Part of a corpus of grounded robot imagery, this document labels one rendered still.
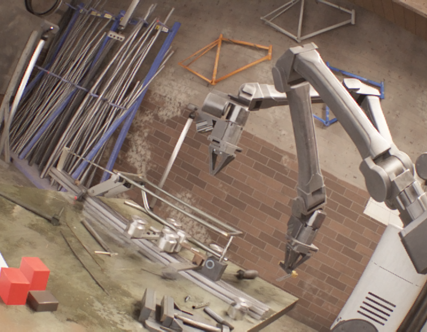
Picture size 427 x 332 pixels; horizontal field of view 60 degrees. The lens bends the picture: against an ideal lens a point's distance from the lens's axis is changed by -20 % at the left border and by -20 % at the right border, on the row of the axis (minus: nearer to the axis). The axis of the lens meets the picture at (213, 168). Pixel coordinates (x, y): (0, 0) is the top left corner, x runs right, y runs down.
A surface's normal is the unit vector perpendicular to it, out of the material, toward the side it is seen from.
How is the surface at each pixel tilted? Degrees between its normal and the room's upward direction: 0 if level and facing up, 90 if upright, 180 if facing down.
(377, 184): 133
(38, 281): 90
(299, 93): 95
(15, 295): 90
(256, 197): 90
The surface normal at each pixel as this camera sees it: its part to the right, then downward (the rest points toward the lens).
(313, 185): 0.41, 0.36
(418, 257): -0.48, -0.14
